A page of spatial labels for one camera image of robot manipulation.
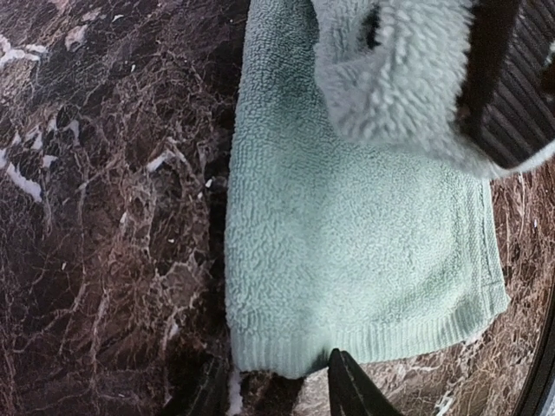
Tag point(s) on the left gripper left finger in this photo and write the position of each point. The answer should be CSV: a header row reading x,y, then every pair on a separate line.
x,y
208,398

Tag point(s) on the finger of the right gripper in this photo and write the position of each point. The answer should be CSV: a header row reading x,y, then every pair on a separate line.
x,y
508,94

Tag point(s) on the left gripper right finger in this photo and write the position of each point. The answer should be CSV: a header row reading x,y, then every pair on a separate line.
x,y
352,392

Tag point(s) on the mint green panda towel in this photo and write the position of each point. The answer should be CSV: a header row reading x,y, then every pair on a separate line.
x,y
359,213

